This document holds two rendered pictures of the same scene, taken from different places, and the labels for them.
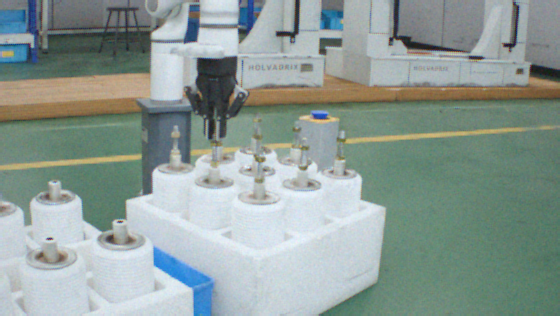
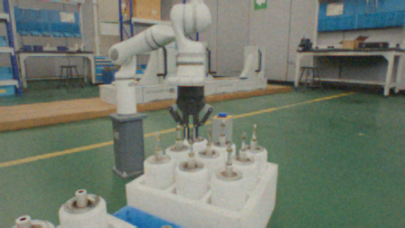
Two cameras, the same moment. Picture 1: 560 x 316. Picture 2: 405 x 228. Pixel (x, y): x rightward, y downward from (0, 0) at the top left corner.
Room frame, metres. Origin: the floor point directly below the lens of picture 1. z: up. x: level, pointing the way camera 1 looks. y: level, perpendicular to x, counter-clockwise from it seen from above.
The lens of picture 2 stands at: (0.45, 0.26, 0.56)
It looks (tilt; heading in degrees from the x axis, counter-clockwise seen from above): 12 degrees down; 347
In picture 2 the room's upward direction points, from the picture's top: straight up
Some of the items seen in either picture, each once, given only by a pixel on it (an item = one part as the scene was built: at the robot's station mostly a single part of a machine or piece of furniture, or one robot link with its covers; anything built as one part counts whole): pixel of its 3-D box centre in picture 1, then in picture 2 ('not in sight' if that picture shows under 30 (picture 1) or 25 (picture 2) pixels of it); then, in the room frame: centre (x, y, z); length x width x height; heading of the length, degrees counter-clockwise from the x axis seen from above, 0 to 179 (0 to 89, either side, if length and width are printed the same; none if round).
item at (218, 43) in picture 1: (213, 38); (189, 72); (1.12, 0.13, 0.53); 0.11 x 0.09 x 0.06; 157
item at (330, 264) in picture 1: (254, 244); (208, 197); (1.22, 0.05, 0.09); 0.39 x 0.39 x 0.18; 49
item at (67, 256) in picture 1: (51, 258); not in sight; (0.74, 0.31, 0.25); 0.08 x 0.08 x 0.01
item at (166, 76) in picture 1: (166, 71); (126, 97); (1.71, 0.33, 0.39); 0.09 x 0.09 x 0.17; 27
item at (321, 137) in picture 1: (315, 180); (221, 150); (1.49, -0.09, 0.16); 0.07 x 0.07 x 0.31; 49
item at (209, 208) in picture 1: (213, 227); (192, 194); (1.13, 0.12, 0.16); 0.10 x 0.10 x 0.18
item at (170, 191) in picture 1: (175, 210); (160, 185); (1.21, 0.21, 0.16); 0.10 x 0.10 x 0.18
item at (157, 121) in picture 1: (165, 153); (128, 143); (1.71, 0.33, 0.15); 0.15 x 0.15 x 0.30; 27
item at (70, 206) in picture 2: (55, 197); (82, 204); (0.99, 0.40, 0.25); 0.08 x 0.08 x 0.01
